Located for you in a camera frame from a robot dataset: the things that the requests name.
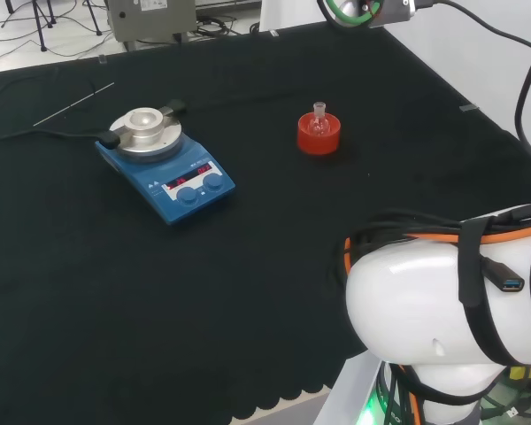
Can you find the clear round-bottom flask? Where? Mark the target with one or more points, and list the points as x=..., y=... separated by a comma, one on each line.
x=319, y=126

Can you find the black bench cloth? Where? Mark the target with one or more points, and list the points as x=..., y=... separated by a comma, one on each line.
x=248, y=274

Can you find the blue base heater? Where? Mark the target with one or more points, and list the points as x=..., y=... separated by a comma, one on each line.
x=194, y=197

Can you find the clear cloth clip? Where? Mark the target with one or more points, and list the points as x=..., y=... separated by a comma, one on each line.
x=273, y=33
x=468, y=107
x=102, y=59

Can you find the pale board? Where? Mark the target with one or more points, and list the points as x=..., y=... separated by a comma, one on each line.
x=349, y=389

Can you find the thin glass rod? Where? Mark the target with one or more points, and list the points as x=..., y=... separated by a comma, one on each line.
x=74, y=104

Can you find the grey metal control box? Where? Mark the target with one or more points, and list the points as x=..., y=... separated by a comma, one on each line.
x=150, y=22

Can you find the black tripod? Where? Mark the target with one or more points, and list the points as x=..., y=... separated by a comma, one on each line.
x=39, y=20

